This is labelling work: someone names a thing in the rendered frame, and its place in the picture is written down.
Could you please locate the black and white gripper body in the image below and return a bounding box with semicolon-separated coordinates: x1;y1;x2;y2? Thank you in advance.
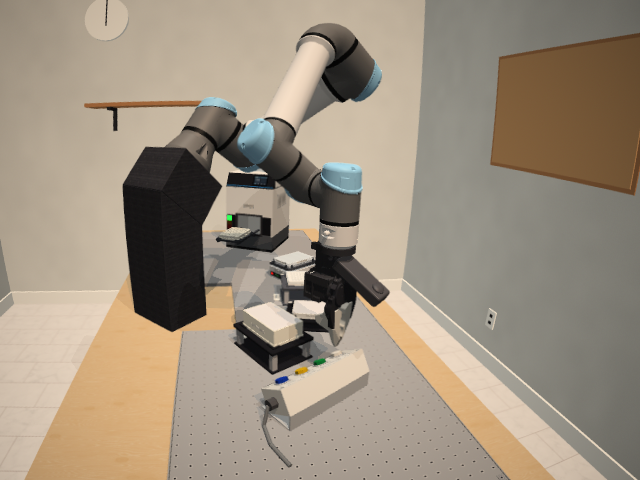
304;240;356;308

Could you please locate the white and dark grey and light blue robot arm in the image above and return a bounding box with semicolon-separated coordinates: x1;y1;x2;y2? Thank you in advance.
165;23;390;307

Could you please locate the beige control panel with coloured buttons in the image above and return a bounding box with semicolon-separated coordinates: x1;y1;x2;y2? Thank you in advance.
261;349;369;468

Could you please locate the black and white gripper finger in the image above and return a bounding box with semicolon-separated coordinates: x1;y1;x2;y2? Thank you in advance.
337;291;357;346
315;291;342;347

